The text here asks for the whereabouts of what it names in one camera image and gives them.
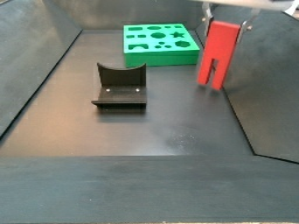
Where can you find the green shape sorting board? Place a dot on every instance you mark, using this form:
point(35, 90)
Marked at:
point(160, 45)

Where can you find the red double-square peg block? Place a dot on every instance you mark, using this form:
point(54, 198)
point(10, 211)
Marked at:
point(220, 49)

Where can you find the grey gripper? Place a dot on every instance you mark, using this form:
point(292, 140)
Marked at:
point(272, 5)

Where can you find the black curved holder block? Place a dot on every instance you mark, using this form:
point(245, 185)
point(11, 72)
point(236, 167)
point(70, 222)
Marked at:
point(122, 86)

